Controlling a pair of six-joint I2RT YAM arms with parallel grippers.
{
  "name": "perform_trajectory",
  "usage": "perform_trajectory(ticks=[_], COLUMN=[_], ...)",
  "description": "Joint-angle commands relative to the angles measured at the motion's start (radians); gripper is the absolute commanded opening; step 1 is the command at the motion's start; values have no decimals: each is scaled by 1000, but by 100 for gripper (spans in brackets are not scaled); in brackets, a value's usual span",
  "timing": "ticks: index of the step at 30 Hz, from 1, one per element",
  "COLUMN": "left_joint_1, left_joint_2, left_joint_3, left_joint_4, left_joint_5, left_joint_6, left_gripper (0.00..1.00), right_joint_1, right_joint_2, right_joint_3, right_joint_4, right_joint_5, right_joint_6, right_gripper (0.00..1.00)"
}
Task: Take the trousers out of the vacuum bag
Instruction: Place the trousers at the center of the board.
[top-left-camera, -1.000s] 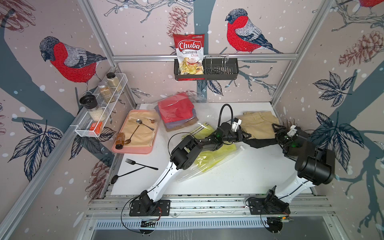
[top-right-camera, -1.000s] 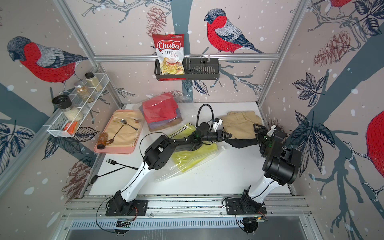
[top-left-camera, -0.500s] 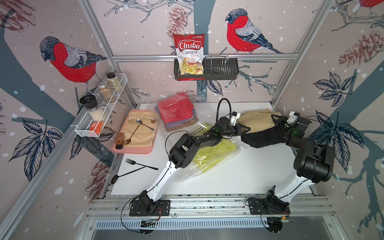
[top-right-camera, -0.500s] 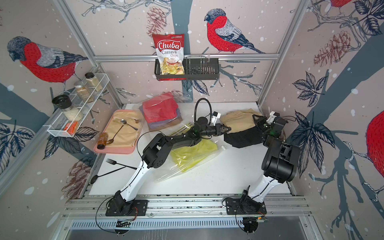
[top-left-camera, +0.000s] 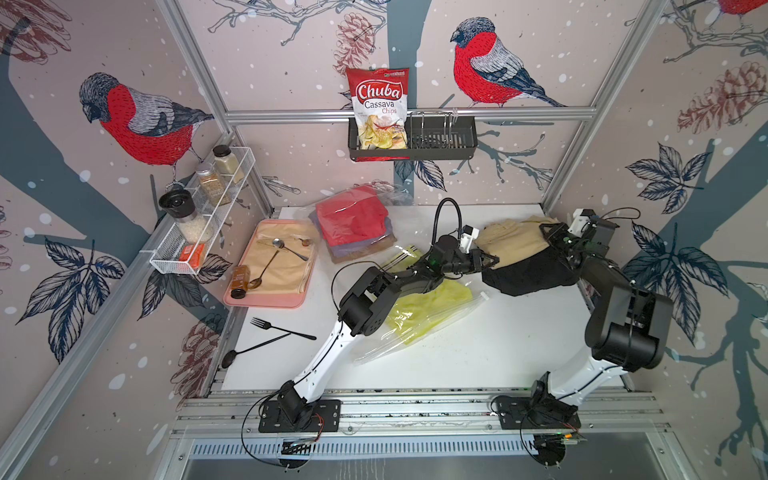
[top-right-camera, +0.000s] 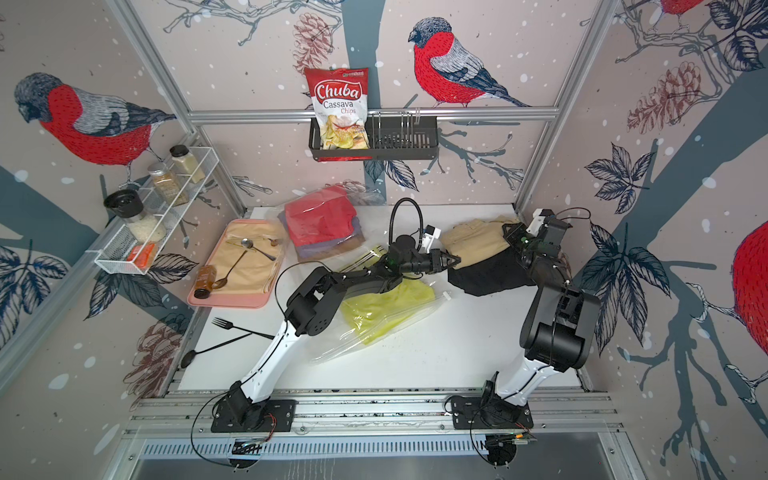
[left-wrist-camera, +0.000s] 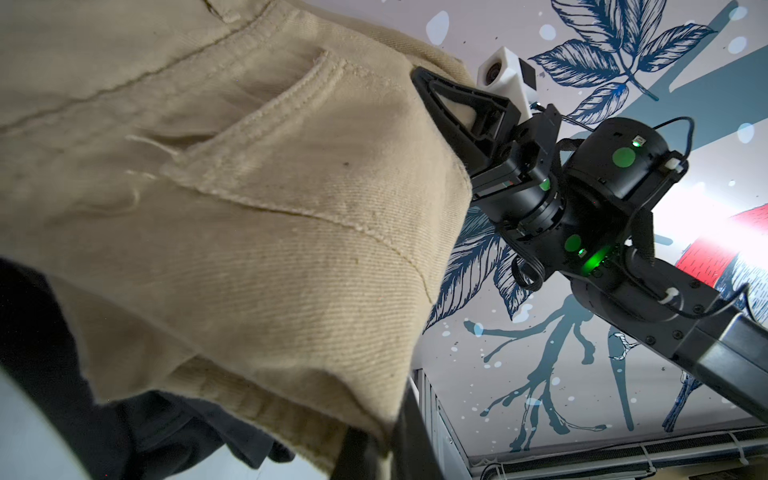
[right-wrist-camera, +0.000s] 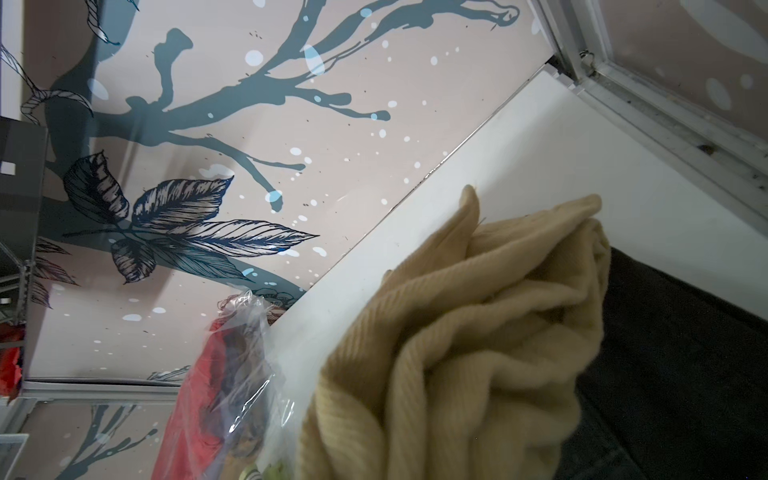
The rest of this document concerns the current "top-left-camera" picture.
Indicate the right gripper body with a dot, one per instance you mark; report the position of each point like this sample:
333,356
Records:
562,241

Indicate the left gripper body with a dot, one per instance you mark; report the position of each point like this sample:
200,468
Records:
465,264

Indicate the black trousers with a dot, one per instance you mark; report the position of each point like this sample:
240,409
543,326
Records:
542,271

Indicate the tan garment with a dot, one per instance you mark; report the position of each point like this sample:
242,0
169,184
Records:
513,241

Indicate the clear plastic vacuum bag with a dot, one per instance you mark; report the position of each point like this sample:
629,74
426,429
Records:
413,233

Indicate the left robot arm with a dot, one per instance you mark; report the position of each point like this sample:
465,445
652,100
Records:
364,308

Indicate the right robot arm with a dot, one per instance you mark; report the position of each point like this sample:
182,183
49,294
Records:
628,327

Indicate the Chuba cassava chips bag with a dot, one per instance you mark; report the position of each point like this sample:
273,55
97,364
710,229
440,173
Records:
380,105

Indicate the yellow green garment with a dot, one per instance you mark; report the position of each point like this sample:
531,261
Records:
416,316

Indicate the red folded garment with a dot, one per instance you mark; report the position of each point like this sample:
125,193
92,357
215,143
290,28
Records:
352,216

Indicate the tan cloth on tray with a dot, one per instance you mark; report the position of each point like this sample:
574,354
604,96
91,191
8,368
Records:
287,274

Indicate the metal spoon on tray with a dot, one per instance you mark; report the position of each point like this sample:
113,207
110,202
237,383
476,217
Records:
295,247

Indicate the pink tray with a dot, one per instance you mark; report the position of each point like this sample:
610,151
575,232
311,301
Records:
288,301

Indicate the brown spoon on tray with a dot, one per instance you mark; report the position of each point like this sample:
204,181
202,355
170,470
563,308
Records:
256,283

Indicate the black plastic fork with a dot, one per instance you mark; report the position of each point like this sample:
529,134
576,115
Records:
266,325

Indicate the amber bottle on tray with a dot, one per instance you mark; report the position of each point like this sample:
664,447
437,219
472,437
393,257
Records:
240,281

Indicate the black plastic spoon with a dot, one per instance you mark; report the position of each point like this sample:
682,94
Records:
229,358

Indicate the spice jar rear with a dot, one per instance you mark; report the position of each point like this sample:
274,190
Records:
227,163

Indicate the spice jar middle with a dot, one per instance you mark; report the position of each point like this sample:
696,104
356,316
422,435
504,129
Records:
212,185

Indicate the small orange box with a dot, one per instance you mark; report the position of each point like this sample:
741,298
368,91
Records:
192,255

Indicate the black lid spice jar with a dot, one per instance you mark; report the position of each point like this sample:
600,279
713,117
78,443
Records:
180,205

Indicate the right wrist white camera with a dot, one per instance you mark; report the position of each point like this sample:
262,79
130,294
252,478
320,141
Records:
582,219

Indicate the black wire basket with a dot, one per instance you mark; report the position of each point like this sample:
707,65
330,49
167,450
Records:
441,138

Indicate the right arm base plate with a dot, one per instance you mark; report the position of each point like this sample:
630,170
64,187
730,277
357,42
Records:
524,413

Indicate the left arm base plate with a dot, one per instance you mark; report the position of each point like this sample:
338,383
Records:
316,417

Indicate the white wire shelf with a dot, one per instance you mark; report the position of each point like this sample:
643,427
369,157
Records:
164,258

